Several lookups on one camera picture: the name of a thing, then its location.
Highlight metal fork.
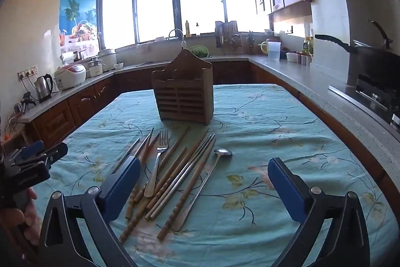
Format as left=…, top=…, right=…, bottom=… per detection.
left=144, top=130, right=170, bottom=198

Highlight clear plastic pitcher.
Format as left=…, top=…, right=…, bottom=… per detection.
left=261, top=39, right=282, bottom=61

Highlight ridged bamboo chopstick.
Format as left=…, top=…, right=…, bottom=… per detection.
left=119, top=147, right=188, bottom=243
left=156, top=143, right=218, bottom=241

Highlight wooden lower cabinets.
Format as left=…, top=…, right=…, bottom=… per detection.
left=26, top=61, right=301, bottom=149

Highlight row of condiment jars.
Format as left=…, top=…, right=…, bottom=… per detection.
left=286, top=51, right=313, bottom=66

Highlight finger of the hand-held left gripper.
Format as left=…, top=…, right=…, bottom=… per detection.
left=39, top=142, right=69, bottom=166
left=4, top=140, right=46, bottom=167

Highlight small black device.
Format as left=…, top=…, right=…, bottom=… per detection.
left=14, top=92, right=35, bottom=114

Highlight plain wooden chopstick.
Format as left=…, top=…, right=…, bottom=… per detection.
left=142, top=126, right=190, bottom=202
left=146, top=133, right=209, bottom=209

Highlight teal floral tablecloth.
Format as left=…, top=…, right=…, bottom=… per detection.
left=31, top=83, right=391, bottom=267

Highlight small white appliance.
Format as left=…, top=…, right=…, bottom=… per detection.
left=87, top=57, right=105, bottom=78

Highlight green bottle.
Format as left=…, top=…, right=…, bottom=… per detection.
left=302, top=36, right=314, bottom=55

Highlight curved sink faucet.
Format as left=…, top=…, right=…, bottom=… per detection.
left=168, top=29, right=187, bottom=50

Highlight wall power outlet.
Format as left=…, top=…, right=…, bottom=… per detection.
left=17, top=65, right=38, bottom=81

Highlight grey kitchen countertop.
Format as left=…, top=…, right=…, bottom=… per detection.
left=19, top=54, right=400, bottom=161

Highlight wooden slatted utensil holder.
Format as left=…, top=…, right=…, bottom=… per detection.
left=151, top=49, right=214, bottom=125

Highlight white rice cooker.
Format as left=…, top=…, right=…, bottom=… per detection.
left=54, top=64, right=87, bottom=91

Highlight gas stove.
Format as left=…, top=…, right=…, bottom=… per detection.
left=328, top=75, right=400, bottom=133

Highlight steel electric kettle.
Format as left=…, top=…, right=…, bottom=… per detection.
left=34, top=74, right=54, bottom=103

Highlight metal chopstick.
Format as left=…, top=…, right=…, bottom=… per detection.
left=110, top=138, right=141, bottom=175
left=133, top=133, right=151, bottom=161
left=148, top=136, right=217, bottom=220
left=144, top=134, right=216, bottom=220

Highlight tropical fruit wall poster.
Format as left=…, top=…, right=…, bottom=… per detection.
left=59, top=0, right=99, bottom=53

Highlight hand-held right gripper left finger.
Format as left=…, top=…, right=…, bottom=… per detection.
left=37, top=156, right=142, bottom=267

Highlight white lidded pot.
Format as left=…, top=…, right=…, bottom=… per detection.
left=97, top=49, right=118, bottom=70

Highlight black wok with handle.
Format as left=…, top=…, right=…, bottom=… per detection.
left=314, top=20, right=400, bottom=84

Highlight green colander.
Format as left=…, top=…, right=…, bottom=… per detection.
left=187, top=46, right=209, bottom=57

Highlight metal spoon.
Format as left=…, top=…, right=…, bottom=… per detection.
left=171, top=147, right=233, bottom=231

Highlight person's left hand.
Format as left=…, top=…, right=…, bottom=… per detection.
left=0, top=187, right=40, bottom=247

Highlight dark wooden chopstick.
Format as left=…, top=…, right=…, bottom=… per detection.
left=124, top=127, right=155, bottom=220
left=134, top=136, right=161, bottom=202

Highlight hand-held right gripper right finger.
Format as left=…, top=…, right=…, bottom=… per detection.
left=267, top=157, right=371, bottom=267

